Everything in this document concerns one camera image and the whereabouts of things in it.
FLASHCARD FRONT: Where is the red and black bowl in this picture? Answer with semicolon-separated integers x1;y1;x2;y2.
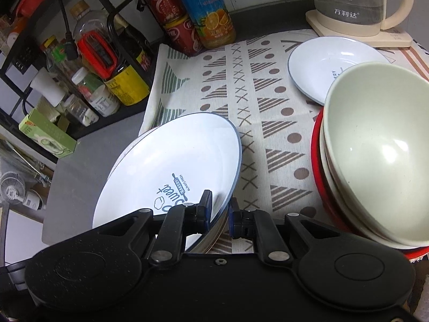
310;107;429;262

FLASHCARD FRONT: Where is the patterned fringed table cloth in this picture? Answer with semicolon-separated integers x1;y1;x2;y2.
142;28;429;262

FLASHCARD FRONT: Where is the green label sauce bottle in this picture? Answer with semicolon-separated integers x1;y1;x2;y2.
40;35;72;74

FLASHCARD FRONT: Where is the cream kettle base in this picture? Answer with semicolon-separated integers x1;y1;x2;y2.
305;8;413;48

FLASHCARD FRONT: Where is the red drink can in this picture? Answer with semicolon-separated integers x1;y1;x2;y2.
164;14;203;57
141;0;183;27

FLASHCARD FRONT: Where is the black cable with plug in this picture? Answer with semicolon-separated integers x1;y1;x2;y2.
25;0;80;61

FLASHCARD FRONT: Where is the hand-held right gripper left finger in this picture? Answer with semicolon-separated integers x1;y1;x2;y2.
97;191;213;264

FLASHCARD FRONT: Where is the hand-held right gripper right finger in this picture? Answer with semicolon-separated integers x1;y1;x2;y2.
229;198;349;265

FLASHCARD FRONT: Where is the small silver capped glass jar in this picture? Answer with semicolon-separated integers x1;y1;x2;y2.
62;94;100;127

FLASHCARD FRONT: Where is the white capped white label bottle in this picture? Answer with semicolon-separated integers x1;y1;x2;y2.
72;67;120;118

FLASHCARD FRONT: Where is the black metal shelf rack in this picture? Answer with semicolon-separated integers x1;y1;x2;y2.
0;0;161;141

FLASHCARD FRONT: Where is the large bottle with red handle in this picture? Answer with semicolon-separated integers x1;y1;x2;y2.
69;0;151;107

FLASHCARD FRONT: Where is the pale green bowl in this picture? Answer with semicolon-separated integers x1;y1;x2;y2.
318;114;429;250
323;62;429;242

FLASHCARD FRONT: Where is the green carton box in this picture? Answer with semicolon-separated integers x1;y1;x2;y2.
18;107;80;159

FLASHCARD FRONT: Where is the white plate with flower print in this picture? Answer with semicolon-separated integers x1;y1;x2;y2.
106;126;232;255

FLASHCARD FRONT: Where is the orange juice bottle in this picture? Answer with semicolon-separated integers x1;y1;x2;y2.
176;0;237;50

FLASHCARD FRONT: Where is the large blue rimmed white plate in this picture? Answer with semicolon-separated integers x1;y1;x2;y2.
92;112;242;254

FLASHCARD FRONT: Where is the small white fan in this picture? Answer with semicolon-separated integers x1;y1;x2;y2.
0;171;47;213

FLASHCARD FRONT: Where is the glass electric kettle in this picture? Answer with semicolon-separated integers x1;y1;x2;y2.
310;0;415;31

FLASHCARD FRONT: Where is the small blue rimmed white plate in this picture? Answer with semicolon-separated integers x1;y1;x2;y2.
287;36;392;106

